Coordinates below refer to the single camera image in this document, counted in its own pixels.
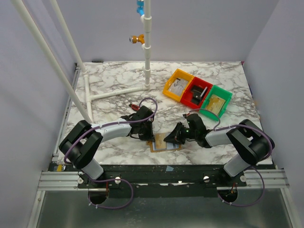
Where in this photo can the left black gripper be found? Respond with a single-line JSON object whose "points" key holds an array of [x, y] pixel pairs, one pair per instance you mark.
{"points": [[147, 132]]}

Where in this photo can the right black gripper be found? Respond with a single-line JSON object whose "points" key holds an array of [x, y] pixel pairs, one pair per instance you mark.
{"points": [[179, 132]]}

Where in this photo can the gold credit card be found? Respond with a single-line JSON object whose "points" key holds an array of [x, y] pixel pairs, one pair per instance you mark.
{"points": [[159, 138]]}

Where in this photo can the mustard yellow card holder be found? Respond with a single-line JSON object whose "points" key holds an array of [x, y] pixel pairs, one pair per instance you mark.
{"points": [[163, 147]]}

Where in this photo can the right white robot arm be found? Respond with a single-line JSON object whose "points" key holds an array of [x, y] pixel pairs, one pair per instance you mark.
{"points": [[251, 143]]}

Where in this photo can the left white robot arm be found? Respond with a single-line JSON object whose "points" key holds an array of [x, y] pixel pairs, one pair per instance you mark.
{"points": [[82, 142]]}

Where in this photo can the gold cards in green bin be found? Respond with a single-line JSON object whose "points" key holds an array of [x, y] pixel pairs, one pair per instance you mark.
{"points": [[215, 104]]}

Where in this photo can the cards in yellow bin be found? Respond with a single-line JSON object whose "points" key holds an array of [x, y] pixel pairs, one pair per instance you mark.
{"points": [[178, 86]]}

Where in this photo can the red black utility knife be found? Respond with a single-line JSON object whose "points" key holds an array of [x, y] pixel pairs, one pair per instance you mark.
{"points": [[134, 107]]}

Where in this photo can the green plastic bin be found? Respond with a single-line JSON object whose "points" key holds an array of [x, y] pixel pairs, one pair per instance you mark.
{"points": [[221, 93]]}

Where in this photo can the yellow plastic bin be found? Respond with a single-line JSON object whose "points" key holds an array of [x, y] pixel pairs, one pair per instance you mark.
{"points": [[177, 74]]}

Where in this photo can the black items in red bin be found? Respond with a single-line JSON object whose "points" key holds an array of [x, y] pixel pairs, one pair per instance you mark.
{"points": [[198, 94]]}

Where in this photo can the red plastic bin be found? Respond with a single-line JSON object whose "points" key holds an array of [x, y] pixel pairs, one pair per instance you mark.
{"points": [[187, 95]]}

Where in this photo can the black mounting rail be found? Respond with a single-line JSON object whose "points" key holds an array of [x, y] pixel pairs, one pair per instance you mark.
{"points": [[146, 181]]}

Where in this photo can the orange camera on pole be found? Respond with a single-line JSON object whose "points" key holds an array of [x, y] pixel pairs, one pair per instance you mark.
{"points": [[137, 39]]}

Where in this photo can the white PVC pipe frame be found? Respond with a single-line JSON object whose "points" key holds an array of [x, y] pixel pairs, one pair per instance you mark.
{"points": [[86, 113]]}

